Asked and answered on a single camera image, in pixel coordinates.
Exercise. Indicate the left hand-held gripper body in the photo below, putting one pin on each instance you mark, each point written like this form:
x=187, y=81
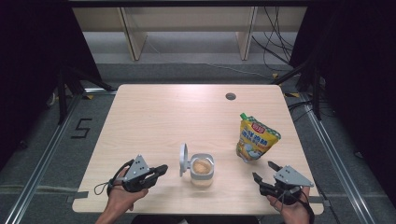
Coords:
x=138, y=169

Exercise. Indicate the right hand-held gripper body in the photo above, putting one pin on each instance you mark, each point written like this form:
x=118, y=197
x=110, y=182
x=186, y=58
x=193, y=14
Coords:
x=291, y=177

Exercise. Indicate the yellow spouted pouch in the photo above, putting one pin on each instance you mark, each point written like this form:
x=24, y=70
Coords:
x=257, y=140

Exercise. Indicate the clear jar with white lid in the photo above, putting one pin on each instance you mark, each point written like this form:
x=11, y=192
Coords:
x=202, y=168

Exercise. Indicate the person's left hand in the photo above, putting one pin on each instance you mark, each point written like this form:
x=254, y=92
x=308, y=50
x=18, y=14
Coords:
x=120, y=202

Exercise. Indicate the person's right hand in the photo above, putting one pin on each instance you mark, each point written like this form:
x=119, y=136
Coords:
x=295, y=214

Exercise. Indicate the grey table grommet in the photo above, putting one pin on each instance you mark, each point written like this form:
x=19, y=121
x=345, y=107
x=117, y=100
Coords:
x=230, y=96

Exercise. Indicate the black tripod stand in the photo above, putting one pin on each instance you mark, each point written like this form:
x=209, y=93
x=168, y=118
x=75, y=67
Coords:
x=62, y=99
x=316, y=93

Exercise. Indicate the black curtain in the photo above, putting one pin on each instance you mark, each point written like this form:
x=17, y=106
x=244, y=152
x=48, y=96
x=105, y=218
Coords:
x=364, y=93
x=34, y=62

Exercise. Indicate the light wooden shelf unit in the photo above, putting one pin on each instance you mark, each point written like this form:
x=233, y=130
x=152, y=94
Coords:
x=137, y=40

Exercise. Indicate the metal floor rail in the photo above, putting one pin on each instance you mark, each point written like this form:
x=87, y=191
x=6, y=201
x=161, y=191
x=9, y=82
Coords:
x=46, y=155
x=336, y=161

